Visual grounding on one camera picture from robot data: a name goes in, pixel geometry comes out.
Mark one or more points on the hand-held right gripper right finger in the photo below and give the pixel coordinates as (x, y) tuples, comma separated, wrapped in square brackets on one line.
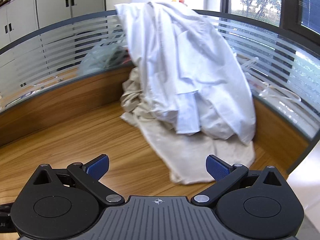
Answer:
[(216, 168)]

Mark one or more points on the translucent plastic bag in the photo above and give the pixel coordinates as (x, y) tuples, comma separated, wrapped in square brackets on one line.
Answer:
[(100, 55)]

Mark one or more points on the beige crumpled garment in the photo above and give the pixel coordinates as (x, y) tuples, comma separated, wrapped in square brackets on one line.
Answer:
[(175, 155)]

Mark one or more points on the white plastic hanger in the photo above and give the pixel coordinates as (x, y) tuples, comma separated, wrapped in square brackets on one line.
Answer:
[(280, 92)]

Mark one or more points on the striped frosted glass partition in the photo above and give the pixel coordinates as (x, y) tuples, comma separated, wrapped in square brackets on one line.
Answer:
[(62, 45)]

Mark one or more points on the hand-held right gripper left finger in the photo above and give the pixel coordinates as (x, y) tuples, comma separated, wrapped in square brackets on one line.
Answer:
[(98, 167)]

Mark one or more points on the white long-sleeved coat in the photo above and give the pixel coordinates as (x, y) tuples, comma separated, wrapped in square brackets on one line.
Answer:
[(175, 42)]

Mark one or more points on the grey metal filing cabinet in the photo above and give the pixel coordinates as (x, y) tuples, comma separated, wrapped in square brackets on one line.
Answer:
[(20, 22), (55, 10)]

